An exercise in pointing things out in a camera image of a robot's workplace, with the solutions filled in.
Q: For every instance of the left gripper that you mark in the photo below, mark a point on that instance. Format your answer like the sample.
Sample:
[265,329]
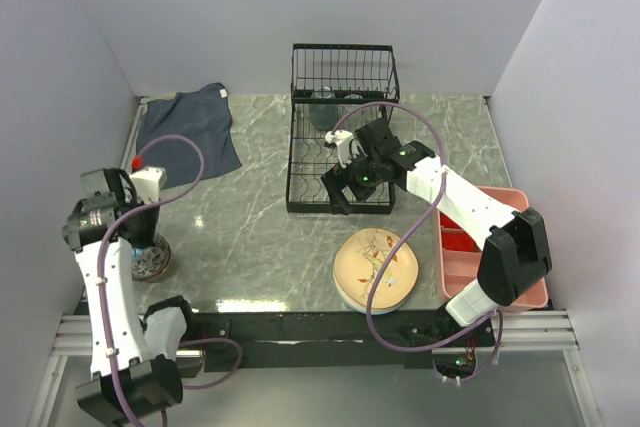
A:
[147,238]

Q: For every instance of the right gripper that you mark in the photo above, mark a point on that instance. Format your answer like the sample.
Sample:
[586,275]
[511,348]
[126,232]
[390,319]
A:
[334,181]

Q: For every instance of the blue grey ceramic mug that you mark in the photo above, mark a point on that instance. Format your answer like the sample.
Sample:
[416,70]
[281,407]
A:
[323,116]

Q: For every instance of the pink floral leaf-pattern bowl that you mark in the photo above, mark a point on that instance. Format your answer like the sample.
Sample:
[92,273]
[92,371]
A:
[151,263]

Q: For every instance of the clear glass cup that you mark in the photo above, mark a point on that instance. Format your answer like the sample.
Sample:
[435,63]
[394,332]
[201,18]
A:
[352,102]

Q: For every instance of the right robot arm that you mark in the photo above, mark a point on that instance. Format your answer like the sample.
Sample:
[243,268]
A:
[514,247]

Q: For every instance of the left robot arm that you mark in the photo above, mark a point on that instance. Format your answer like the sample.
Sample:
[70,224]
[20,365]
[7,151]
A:
[133,369]

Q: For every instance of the beige bird pattern plate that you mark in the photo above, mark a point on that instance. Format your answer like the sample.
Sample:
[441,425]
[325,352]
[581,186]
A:
[358,262]

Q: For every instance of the dark blue cloth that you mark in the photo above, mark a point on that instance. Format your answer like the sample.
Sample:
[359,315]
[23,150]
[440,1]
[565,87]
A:
[203,117]

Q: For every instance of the red item in tray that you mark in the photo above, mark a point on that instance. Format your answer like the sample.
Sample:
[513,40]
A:
[454,238]

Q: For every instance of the pink compartment tray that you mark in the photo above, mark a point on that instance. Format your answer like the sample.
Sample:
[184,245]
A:
[457,269]

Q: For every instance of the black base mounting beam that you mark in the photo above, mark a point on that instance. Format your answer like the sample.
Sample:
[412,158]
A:
[323,339]

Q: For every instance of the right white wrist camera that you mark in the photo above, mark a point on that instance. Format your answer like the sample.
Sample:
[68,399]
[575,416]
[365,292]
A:
[341,140]

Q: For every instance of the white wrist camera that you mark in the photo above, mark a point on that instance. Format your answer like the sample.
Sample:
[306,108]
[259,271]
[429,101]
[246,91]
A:
[147,180]
[341,140]

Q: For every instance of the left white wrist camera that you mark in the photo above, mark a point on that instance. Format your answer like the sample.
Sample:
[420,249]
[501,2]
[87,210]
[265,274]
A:
[147,180]

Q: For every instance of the black wire dish rack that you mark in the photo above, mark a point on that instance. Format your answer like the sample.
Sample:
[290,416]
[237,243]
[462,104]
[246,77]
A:
[335,88]

